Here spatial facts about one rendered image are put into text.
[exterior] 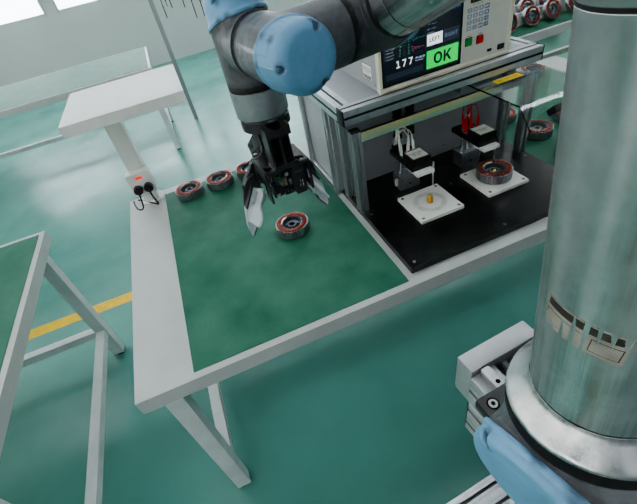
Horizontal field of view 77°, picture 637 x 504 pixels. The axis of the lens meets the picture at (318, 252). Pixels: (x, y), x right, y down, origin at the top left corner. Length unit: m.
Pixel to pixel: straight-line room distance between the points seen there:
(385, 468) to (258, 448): 0.50
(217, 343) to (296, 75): 0.81
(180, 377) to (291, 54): 0.85
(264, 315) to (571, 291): 0.94
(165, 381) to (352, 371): 0.96
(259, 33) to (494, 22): 1.03
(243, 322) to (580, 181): 0.99
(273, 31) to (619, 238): 0.35
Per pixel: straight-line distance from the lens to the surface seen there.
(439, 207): 1.32
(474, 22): 1.36
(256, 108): 0.57
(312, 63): 0.45
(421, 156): 1.31
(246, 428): 1.83
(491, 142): 1.45
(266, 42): 0.45
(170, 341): 1.18
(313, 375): 1.86
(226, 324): 1.14
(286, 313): 1.10
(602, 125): 0.20
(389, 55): 1.23
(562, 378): 0.30
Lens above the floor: 1.57
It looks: 41 degrees down
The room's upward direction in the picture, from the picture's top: 13 degrees counter-clockwise
